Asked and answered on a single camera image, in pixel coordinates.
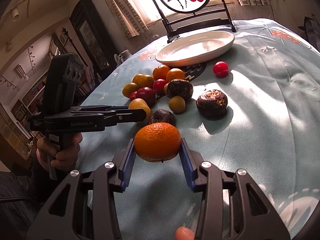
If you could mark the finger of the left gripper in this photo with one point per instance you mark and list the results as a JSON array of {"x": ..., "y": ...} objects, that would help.
[
  {"x": 98, "y": 108},
  {"x": 119, "y": 116}
]

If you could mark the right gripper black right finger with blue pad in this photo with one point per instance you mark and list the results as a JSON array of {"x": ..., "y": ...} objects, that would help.
[{"x": 252, "y": 216}]

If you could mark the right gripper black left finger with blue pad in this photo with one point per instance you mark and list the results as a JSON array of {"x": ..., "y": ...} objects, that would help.
[{"x": 83, "y": 206}]

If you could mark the yellow lemon fruit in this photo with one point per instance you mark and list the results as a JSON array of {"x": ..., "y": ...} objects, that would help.
[{"x": 140, "y": 104}]

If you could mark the large red plum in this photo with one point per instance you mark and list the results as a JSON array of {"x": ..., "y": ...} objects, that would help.
[{"x": 147, "y": 94}]

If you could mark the yellow orange kumquat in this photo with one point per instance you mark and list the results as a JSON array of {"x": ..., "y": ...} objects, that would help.
[{"x": 143, "y": 80}]

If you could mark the large orange mandarin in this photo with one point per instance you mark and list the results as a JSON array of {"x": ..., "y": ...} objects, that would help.
[{"x": 157, "y": 142}]

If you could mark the yellow green small fruit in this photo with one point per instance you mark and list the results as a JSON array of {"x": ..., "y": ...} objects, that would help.
[{"x": 177, "y": 104}]

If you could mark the dark wrinkled passion fruit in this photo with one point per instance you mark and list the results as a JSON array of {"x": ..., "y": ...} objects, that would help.
[{"x": 179, "y": 87}]

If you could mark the small orange mandarin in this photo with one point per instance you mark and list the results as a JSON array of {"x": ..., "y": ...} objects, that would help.
[{"x": 175, "y": 73}]

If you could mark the dark brown passion fruit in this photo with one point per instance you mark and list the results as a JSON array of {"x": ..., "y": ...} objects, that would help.
[{"x": 212, "y": 104}]

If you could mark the small red cherry tomato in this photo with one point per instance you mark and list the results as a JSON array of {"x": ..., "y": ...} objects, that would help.
[{"x": 220, "y": 69}]

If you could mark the person's left hand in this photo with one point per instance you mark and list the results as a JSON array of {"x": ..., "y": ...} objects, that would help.
[{"x": 65, "y": 159}]

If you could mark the person's right hand fingertip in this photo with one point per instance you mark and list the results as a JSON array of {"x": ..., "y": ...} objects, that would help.
[{"x": 184, "y": 233}]

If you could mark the white ceramic jug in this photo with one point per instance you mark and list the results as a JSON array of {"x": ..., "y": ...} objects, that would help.
[{"x": 122, "y": 57}]

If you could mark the white oval plate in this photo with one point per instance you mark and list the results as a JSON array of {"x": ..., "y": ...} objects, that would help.
[{"x": 195, "y": 49}]

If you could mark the light blue patterned tablecloth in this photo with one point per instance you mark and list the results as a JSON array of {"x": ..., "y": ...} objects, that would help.
[{"x": 271, "y": 130}]

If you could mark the round painted screen on stand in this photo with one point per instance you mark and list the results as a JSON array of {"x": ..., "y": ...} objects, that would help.
[{"x": 193, "y": 17}]

